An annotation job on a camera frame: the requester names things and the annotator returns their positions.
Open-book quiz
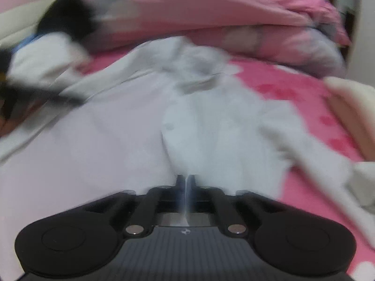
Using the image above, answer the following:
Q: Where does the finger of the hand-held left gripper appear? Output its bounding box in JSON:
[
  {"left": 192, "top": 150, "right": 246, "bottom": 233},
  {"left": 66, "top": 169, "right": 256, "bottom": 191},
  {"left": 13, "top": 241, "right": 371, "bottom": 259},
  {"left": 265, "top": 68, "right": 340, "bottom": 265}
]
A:
[{"left": 7, "top": 78, "right": 84, "bottom": 108}]

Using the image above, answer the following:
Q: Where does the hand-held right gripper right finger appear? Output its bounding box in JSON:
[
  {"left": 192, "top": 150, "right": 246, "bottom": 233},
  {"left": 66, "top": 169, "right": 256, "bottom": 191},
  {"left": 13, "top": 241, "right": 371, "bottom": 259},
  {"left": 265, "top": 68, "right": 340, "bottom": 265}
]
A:
[{"left": 187, "top": 174, "right": 292, "bottom": 236}]

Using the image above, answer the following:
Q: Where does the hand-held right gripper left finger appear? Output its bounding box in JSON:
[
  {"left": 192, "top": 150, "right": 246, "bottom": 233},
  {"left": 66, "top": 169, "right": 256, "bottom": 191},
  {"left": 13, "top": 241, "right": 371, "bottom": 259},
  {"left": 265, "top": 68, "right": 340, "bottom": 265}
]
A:
[{"left": 80, "top": 175, "right": 186, "bottom": 238}]

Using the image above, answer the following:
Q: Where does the white button shirt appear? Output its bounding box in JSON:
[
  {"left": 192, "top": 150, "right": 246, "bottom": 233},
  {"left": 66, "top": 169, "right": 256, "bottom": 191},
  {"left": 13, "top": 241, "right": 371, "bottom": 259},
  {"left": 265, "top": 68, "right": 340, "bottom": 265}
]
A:
[{"left": 0, "top": 36, "right": 375, "bottom": 240}]

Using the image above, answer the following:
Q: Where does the white folded garment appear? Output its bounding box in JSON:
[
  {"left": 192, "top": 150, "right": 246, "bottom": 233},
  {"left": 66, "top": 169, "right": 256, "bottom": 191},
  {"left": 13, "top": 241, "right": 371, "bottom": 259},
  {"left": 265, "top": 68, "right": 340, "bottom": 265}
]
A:
[{"left": 10, "top": 33, "right": 90, "bottom": 87}]

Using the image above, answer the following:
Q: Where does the blue cloth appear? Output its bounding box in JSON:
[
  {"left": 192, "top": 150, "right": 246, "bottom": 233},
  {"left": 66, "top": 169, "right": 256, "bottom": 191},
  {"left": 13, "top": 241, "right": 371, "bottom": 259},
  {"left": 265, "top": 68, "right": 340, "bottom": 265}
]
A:
[{"left": 18, "top": 34, "right": 43, "bottom": 49}]

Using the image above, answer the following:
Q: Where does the black cloth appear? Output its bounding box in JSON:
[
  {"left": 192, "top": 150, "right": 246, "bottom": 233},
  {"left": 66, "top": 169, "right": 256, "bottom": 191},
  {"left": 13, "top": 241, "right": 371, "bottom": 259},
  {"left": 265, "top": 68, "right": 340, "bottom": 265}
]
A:
[{"left": 37, "top": 0, "right": 98, "bottom": 43}]

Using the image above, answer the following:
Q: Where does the white pink padded headboard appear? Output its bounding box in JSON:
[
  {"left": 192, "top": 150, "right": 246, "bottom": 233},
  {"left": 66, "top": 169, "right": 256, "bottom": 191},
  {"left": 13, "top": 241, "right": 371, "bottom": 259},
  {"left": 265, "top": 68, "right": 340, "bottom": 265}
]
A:
[{"left": 0, "top": 0, "right": 88, "bottom": 53}]

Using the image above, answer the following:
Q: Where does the pink floral quilt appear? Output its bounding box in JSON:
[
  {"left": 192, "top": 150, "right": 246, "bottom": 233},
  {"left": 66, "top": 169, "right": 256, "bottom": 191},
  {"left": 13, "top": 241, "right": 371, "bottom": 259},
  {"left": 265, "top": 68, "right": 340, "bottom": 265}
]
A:
[{"left": 66, "top": 0, "right": 352, "bottom": 79}]

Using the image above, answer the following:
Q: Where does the cream folded blanket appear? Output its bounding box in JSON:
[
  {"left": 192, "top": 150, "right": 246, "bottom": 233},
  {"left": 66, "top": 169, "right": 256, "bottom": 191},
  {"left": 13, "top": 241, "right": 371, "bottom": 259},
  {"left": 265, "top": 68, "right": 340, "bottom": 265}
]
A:
[{"left": 324, "top": 75, "right": 375, "bottom": 163}]

